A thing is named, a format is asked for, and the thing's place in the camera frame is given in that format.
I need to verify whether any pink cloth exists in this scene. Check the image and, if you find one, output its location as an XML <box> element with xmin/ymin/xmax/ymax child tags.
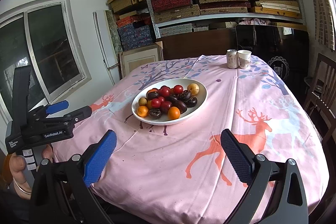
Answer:
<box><xmin>238</xmin><ymin>18</ymin><xmax>272</xmax><ymax>26</ymax></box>

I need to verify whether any green marbled panel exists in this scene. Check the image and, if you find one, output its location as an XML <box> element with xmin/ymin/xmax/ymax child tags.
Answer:
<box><xmin>105</xmin><ymin>10</ymin><xmax>124</xmax><ymax>52</ymax></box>

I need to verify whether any pile of red cherry tomatoes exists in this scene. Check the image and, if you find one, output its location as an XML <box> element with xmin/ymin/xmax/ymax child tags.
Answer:
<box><xmin>151</xmin><ymin>85</ymin><xmax>184</xmax><ymax>109</ymax></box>

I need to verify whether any white paper cup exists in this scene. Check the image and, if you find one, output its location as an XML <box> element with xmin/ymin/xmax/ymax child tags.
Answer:
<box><xmin>237</xmin><ymin>50</ymin><xmax>252</xmax><ymax>69</ymax></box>

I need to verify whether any wooden picture frame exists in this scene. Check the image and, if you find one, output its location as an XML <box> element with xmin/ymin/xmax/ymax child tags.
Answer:
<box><xmin>119</xmin><ymin>42</ymin><xmax>164</xmax><ymax>80</ymax></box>

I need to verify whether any pale yellow round fruit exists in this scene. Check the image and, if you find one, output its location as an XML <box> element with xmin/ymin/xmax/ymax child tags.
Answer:
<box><xmin>187</xmin><ymin>83</ymin><xmax>200</xmax><ymax>96</ymax></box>

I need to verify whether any black glass panel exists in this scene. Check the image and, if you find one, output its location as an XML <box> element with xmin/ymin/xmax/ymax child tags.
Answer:
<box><xmin>235</xmin><ymin>24</ymin><xmax>310</xmax><ymax>80</ymax></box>

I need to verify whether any white oval plate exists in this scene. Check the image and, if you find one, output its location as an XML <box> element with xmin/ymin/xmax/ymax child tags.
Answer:
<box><xmin>131</xmin><ymin>78</ymin><xmax>208</xmax><ymax>126</ymax></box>

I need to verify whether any dark wooden chair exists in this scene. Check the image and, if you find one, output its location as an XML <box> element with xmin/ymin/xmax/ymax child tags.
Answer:
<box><xmin>303</xmin><ymin>52</ymin><xmax>336</xmax><ymax>146</ymax></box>

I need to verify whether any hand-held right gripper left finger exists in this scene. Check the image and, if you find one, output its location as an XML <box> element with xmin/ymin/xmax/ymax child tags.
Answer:
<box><xmin>29</xmin><ymin>130</ymin><xmax>117</xmax><ymax>224</ymax></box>

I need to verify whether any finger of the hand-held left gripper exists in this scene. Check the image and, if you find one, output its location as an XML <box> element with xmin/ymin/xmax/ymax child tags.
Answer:
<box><xmin>43</xmin><ymin>105</ymin><xmax>93</xmax><ymax>128</ymax></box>
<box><xmin>29</xmin><ymin>100</ymin><xmax>69</xmax><ymax>119</ymax></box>

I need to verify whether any white board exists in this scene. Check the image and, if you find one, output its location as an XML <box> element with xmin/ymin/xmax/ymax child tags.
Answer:
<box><xmin>93</xmin><ymin>11</ymin><xmax>118</xmax><ymax>71</ymax></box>

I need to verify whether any white beverage can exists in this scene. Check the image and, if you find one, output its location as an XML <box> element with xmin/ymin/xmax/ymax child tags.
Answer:
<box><xmin>226</xmin><ymin>49</ymin><xmax>239</xmax><ymax>69</ymax></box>

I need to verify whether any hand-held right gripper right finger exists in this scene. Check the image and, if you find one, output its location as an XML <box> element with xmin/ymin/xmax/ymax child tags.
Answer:
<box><xmin>220</xmin><ymin>129</ymin><xmax>309</xmax><ymax>224</ymax></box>

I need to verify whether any pink deer printed tablecloth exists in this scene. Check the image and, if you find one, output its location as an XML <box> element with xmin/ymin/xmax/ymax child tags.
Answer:
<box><xmin>52</xmin><ymin>55</ymin><xmax>323</xmax><ymax>224</ymax></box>

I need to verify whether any white framed window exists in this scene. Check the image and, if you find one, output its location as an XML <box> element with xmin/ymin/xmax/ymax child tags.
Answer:
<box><xmin>0</xmin><ymin>0</ymin><xmax>92</xmax><ymax>122</ymax></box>

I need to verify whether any brown wooden cabinet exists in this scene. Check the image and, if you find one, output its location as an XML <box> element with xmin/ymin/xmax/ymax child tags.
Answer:
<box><xmin>157</xmin><ymin>28</ymin><xmax>238</xmax><ymax>61</ymax></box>

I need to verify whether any person's left forearm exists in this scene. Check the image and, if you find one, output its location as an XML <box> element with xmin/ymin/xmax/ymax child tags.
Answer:
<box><xmin>0</xmin><ymin>182</ymin><xmax>33</xmax><ymax>224</ymax></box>

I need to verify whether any person's left hand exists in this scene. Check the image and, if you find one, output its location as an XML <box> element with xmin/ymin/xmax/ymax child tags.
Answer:
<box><xmin>9</xmin><ymin>145</ymin><xmax>54</xmax><ymax>197</ymax></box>

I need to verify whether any stack of blue patterned boxes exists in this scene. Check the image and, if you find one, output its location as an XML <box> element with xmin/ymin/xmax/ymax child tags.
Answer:
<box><xmin>115</xmin><ymin>17</ymin><xmax>156</xmax><ymax>51</ymax></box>

